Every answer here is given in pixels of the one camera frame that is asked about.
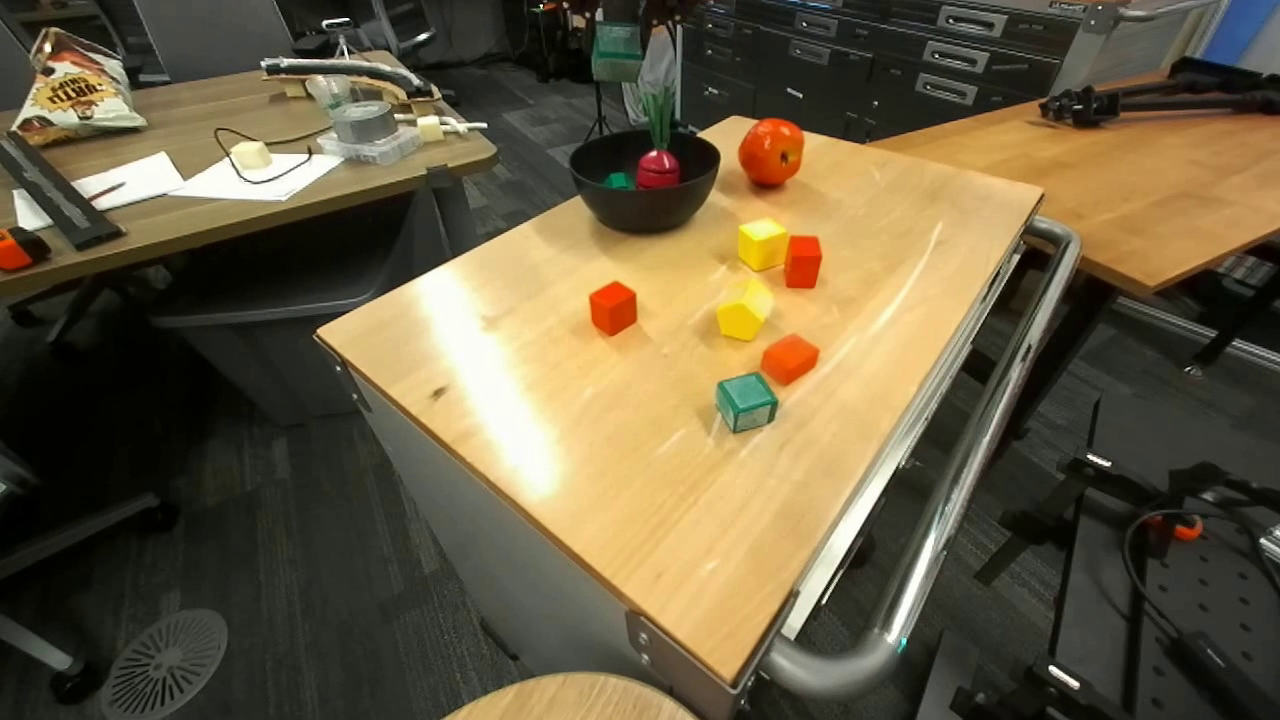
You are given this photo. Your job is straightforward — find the black bowl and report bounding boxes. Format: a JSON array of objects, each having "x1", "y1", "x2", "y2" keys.
[{"x1": 567, "y1": 123, "x2": 725, "y2": 236}]

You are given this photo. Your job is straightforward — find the dark office chair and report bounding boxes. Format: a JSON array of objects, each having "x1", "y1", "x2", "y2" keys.
[{"x1": 313, "y1": 0, "x2": 445, "y2": 65}]

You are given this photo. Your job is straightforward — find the black camera stand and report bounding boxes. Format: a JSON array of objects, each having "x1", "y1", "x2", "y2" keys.
[{"x1": 951, "y1": 395, "x2": 1280, "y2": 720}]

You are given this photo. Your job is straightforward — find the red radish toy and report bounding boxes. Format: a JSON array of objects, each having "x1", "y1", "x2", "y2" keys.
[{"x1": 630, "y1": 81, "x2": 684, "y2": 197}]

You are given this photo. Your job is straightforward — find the grey office chair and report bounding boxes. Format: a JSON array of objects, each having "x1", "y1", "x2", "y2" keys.
[{"x1": 125, "y1": 0, "x2": 298, "y2": 81}]

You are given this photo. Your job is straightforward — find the black tripod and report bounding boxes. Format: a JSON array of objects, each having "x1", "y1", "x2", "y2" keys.
[{"x1": 1042, "y1": 57, "x2": 1280, "y2": 132}]

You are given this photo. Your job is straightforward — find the chrome cart handle rail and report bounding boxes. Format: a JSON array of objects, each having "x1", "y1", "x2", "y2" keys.
[{"x1": 757, "y1": 218, "x2": 1085, "y2": 705}]

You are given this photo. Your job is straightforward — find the round floor grille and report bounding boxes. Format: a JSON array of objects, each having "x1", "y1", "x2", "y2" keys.
[{"x1": 98, "y1": 606, "x2": 233, "y2": 720}]

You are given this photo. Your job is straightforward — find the clear plastic container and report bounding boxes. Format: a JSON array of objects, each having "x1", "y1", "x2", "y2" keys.
[{"x1": 321, "y1": 97, "x2": 407, "y2": 170}]

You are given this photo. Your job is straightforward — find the yellow wooden cube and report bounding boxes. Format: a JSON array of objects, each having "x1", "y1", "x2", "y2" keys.
[
  {"x1": 731, "y1": 218, "x2": 791, "y2": 278},
  {"x1": 713, "y1": 273, "x2": 779, "y2": 349}
]

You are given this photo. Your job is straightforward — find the long black bar device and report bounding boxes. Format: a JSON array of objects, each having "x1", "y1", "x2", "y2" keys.
[{"x1": 0, "y1": 132, "x2": 128, "y2": 256}]

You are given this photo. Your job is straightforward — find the dark office chair base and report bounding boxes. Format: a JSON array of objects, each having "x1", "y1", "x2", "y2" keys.
[{"x1": 0, "y1": 437, "x2": 184, "y2": 714}]

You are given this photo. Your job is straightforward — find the grey plastic bin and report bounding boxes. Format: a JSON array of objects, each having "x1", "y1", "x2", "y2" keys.
[{"x1": 1057, "y1": 0, "x2": 1228, "y2": 97}]

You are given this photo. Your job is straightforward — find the small white paper sheet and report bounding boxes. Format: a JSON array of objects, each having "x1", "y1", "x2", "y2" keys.
[{"x1": 72, "y1": 150, "x2": 193, "y2": 218}]

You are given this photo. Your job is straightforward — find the black perforated breadboard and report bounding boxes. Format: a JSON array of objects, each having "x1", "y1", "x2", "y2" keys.
[{"x1": 1116, "y1": 531, "x2": 1280, "y2": 720}]

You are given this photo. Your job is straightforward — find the white round puck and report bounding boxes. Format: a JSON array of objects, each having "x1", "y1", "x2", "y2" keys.
[{"x1": 230, "y1": 136, "x2": 279, "y2": 173}]

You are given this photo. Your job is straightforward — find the round wooden stool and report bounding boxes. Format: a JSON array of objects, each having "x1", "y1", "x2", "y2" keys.
[{"x1": 439, "y1": 668, "x2": 699, "y2": 720}]

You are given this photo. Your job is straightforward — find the orange apple toy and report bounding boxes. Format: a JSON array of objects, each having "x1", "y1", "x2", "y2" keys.
[{"x1": 735, "y1": 113, "x2": 808, "y2": 193}]

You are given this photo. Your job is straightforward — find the grey metal tool cart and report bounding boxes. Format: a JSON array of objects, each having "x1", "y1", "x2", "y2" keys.
[{"x1": 315, "y1": 225, "x2": 1085, "y2": 720}]

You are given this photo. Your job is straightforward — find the wooden workbench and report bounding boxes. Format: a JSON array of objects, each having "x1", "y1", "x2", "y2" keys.
[{"x1": 873, "y1": 77, "x2": 1280, "y2": 301}]

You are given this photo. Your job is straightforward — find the orange clamp handle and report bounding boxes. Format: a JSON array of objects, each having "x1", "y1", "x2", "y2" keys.
[{"x1": 1148, "y1": 509, "x2": 1211, "y2": 548}]

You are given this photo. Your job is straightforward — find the small orange object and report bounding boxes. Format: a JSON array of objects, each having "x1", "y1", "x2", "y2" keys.
[{"x1": 0, "y1": 227, "x2": 58, "y2": 281}]

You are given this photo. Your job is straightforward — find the curved black white band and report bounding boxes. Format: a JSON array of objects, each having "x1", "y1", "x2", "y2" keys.
[{"x1": 256, "y1": 52, "x2": 445, "y2": 103}]

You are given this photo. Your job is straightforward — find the large white paper sheet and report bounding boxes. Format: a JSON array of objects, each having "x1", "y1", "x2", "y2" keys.
[{"x1": 170, "y1": 150, "x2": 350, "y2": 207}]

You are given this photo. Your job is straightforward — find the red-orange wooden cube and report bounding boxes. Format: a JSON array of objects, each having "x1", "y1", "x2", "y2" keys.
[
  {"x1": 587, "y1": 278, "x2": 642, "y2": 341},
  {"x1": 779, "y1": 233, "x2": 828, "y2": 293}
]

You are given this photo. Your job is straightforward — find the orange wooden cube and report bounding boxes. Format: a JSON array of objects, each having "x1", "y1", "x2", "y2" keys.
[{"x1": 757, "y1": 333, "x2": 824, "y2": 393}]

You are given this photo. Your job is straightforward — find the white power adapter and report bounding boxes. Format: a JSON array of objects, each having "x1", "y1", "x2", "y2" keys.
[{"x1": 403, "y1": 113, "x2": 497, "y2": 150}]

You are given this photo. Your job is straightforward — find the chips bag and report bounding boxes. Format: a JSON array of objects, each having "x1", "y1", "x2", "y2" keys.
[{"x1": 7, "y1": 23, "x2": 152, "y2": 150}]

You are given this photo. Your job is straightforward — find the wooden office desk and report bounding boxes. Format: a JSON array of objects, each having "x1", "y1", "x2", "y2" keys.
[{"x1": 0, "y1": 65, "x2": 500, "y2": 312}]

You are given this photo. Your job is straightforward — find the black drawer cabinet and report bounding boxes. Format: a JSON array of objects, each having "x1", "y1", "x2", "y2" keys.
[{"x1": 678, "y1": 0, "x2": 1113, "y2": 146}]

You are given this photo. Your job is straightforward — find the blue panel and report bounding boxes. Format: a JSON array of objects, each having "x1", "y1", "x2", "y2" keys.
[{"x1": 1203, "y1": 0, "x2": 1280, "y2": 77}]

